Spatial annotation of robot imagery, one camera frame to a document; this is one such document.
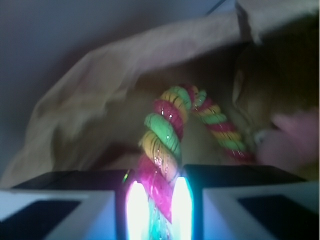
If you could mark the pink plush toy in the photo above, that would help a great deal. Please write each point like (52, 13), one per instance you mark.
(294, 142)

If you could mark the brown paper bag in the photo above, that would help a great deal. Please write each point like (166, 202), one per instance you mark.
(107, 73)

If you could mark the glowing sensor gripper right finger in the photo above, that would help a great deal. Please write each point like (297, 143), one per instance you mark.
(246, 202)

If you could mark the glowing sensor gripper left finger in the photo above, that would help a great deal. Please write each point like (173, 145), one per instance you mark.
(67, 205)

